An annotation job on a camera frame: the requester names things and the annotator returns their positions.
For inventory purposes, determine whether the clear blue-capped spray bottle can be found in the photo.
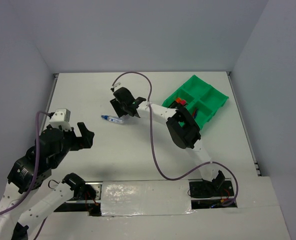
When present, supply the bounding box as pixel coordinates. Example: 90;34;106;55
101;115;124;125

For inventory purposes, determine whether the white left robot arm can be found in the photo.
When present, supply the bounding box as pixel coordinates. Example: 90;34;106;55
0;122;95;240

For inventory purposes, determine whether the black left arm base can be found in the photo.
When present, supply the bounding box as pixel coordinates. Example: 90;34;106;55
54;173;102;217

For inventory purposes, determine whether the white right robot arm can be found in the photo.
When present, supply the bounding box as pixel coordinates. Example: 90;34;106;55
110;86;224;196

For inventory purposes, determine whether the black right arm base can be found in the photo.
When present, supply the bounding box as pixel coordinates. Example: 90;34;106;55
187;170;237;210

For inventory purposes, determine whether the green compartment tray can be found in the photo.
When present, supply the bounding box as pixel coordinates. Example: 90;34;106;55
162;75;229;129

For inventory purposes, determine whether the silver tape sheet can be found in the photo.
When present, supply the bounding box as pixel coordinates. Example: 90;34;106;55
101;179;193;217

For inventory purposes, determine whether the aluminium table edge rail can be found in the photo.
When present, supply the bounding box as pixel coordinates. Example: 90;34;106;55
39;73;59;133

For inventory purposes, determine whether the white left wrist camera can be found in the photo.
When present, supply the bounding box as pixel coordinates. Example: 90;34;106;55
49;108;72;132

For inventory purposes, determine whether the right aluminium table rail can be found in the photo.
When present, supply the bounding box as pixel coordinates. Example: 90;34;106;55
226;71;262;177

